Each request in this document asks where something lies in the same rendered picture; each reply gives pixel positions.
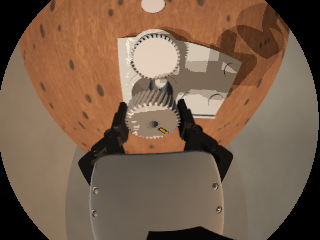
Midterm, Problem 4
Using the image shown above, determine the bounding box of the white toothed gear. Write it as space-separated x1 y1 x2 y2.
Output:
125 88 180 139

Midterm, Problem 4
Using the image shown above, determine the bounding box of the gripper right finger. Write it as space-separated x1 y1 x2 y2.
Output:
177 99 233 182

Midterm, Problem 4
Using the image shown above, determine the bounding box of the beige pin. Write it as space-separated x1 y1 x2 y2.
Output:
181 92 189 100

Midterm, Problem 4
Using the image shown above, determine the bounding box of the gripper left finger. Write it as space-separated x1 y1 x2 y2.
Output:
78 102 129 186

